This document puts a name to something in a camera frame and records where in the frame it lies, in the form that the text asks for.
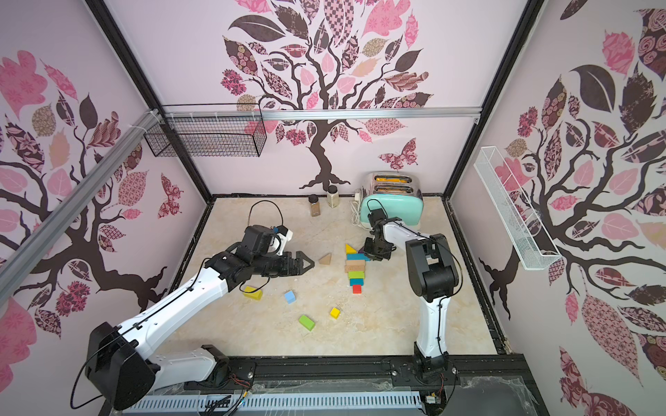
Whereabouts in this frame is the white wire shelf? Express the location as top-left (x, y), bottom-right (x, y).
top-left (473, 147), bottom-right (563, 270)

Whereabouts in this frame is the white toaster power cord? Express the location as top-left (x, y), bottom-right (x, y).
top-left (349, 189), bottom-right (365, 228)

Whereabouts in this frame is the aluminium frame bar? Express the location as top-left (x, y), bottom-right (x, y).
top-left (166, 107), bottom-right (482, 121)
top-left (1, 109), bottom-right (159, 303)

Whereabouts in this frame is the white slotted cable duct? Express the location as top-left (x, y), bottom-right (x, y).
top-left (122, 391), bottom-right (422, 415)

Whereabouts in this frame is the aluminium frame bar left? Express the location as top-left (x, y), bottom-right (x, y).
top-left (1, 109), bottom-right (159, 303)

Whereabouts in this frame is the mint green toaster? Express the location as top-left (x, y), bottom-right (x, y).
top-left (358, 172), bottom-right (424, 229)

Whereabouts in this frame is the light blue cube block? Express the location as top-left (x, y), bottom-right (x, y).
top-left (284, 291), bottom-right (297, 304)

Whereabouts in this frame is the green rectangle block front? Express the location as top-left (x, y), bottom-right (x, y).
top-left (298, 315), bottom-right (316, 331)

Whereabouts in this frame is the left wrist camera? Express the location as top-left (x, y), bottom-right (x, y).
top-left (242, 225), bottom-right (293, 256)

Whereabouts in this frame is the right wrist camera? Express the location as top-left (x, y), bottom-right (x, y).
top-left (368, 208), bottom-right (389, 230)

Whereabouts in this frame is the black wire basket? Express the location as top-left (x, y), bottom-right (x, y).
top-left (143, 103), bottom-right (268, 158)

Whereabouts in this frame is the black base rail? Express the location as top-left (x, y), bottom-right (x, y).
top-left (98, 353), bottom-right (550, 416)

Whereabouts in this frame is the printed wood rectangle block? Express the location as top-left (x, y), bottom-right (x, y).
top-left (344, 265), bottom-right (365, 273)

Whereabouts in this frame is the natural wood triangle block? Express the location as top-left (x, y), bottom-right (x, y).
top-left (318, 253), bottom-right (332, 265)

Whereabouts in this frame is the long teal rectangle block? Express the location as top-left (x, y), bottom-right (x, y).
top-left (346, 253), bottom-right (370, 262)

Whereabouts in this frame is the aluminium frame bar rear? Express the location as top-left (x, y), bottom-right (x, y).
top-left (166, 107), bottom-right (482, 121)

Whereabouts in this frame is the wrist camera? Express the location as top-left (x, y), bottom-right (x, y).
top-left (242, 225), bottom-right (293, 256)
top-left (368, 208), bottom-right (389, 230)

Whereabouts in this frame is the yellow rectangle block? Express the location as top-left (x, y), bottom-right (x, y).
top-left (241, 286), bottom-right (263, 301)

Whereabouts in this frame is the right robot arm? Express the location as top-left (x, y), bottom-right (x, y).
top-left (364, 218), bottom-right (461, 381)

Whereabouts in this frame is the pale spice jar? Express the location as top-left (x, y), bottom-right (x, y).
top-left (326, 185), bottom-right (340, 208)

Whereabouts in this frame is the brown spice jar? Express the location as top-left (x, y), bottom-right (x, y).
top-left (308, 194), bottom-right (321, 218)

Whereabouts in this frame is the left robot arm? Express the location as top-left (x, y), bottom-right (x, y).
top-left (82, 251), bottom-right (316, 410)

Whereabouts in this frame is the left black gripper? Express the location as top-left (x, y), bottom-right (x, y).
top-left (250, 251), bottom-right (313, 278)

